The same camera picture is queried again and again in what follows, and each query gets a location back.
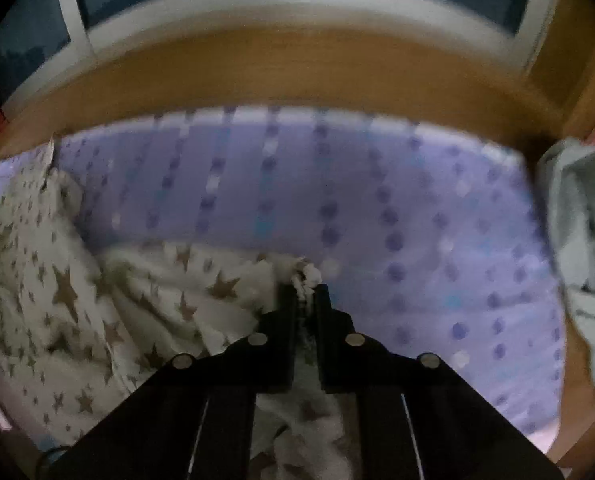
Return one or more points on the light blue crumpled garment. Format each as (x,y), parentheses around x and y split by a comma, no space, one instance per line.
(577,210)

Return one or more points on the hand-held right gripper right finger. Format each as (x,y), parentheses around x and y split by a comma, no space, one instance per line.
(327,340)

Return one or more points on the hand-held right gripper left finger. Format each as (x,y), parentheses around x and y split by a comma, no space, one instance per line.
(286,340)

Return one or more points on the white star-print cloth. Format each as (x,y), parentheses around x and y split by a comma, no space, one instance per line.
(77,285)

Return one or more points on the purple dotted bed sheet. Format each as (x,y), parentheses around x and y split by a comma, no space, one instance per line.
(377,200)

